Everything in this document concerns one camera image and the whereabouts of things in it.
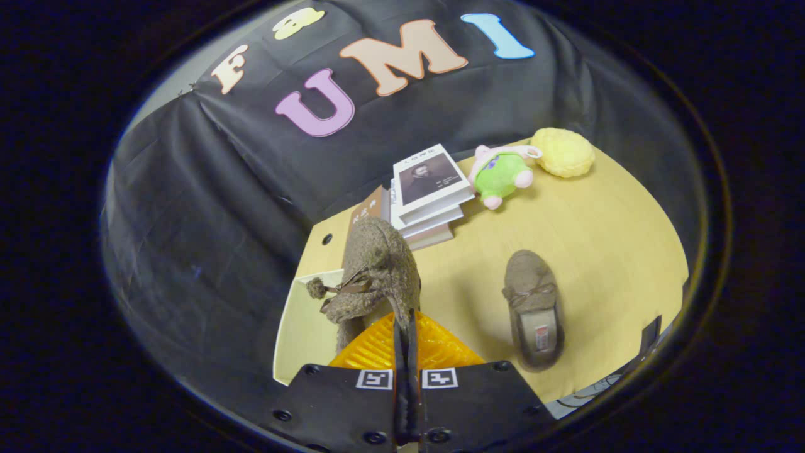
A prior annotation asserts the beige fabric storage box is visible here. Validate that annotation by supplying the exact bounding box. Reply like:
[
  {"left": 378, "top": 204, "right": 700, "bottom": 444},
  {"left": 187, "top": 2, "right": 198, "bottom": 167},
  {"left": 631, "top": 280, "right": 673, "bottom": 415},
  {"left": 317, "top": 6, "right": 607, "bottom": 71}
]
[{"left": 273, "top": 269, "right": 354, "bottom": 386}]

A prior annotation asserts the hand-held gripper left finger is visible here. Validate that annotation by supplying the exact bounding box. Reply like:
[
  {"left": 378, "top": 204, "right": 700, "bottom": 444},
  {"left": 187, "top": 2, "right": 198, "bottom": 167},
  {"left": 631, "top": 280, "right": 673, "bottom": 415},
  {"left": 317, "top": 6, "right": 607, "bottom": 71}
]
[{"left": 269, "top": 308, "right": 409, "bottom": 453}]

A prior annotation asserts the thick white book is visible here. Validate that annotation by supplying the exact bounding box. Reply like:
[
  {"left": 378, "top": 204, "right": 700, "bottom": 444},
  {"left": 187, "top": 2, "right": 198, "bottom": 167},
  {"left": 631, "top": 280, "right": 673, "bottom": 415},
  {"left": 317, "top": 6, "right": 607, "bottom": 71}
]
[{"left": 388, "top": 179, "right": 467, "bottom": 240}]

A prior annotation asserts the yellow plush ball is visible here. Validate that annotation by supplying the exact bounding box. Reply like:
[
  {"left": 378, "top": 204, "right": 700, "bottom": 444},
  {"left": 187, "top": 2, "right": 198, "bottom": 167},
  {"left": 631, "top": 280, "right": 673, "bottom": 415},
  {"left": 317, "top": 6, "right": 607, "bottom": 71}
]
[{"left": 530, "top": 127, "right": 596, "bottom": 179}]

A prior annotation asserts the dark flat object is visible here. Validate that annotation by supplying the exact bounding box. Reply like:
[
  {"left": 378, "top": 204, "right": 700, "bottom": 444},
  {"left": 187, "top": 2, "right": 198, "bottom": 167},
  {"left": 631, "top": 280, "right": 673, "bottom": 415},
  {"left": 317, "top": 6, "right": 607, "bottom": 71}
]
[{"left": 640, "top": 315, "right": 663, "bottom": 354}]

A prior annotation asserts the green and pink plush toy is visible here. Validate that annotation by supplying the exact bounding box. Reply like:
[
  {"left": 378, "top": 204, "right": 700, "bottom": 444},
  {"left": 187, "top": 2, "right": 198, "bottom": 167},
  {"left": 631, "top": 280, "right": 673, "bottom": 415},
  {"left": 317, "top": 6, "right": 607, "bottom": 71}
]
[{"left": 469, "top": 144, "right": 543, "bottom": 211}]

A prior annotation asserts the brown fuzzy shoe with bow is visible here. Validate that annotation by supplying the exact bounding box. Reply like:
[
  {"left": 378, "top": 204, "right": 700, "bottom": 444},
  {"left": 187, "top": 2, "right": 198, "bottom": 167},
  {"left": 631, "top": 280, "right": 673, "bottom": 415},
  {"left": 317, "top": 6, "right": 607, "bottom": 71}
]
[
  {"left": 306, "top": 217, "right": 423, "bottom": 354},
  {"left": 501, "top": 249, "right": 565, "bottom": 372}
]

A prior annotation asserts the black backdrop cloth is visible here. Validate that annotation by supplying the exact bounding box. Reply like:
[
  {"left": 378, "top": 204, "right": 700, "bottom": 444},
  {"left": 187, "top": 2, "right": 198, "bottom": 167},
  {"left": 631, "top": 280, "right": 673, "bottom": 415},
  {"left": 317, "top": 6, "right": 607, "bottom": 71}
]
[{"left": 101, "top": 0, "right": 705, "bottom": 410}]

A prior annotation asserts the white book with portrait cover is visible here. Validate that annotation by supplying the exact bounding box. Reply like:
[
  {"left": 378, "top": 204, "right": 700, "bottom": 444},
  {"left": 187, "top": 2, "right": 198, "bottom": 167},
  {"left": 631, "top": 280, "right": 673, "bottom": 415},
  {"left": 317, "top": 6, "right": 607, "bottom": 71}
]
[{"left": 392, "top": 143, "right": 476, "bottom": 226}]

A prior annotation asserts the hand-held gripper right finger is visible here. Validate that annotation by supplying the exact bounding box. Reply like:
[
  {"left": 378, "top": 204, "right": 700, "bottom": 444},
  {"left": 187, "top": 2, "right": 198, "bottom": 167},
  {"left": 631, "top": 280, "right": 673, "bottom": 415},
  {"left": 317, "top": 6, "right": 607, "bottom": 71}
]
[{"left": 408, "top": 308, "right": 557, "bottom": 453}]

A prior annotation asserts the brown cover book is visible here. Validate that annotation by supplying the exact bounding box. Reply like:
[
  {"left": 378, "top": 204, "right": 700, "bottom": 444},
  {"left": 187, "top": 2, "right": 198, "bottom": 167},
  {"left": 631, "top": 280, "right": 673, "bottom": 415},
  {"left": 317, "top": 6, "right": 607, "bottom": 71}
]
[{"left": 349, "top": 185, "right": 394, "bottom": 235}]

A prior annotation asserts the thin pale book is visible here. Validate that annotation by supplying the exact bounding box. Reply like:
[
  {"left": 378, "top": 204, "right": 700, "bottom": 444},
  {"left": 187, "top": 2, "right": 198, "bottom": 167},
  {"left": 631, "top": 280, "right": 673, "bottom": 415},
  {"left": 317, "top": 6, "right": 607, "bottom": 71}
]
[{"left": 408, "top": 225, "right": 455, "bottom": 252}]

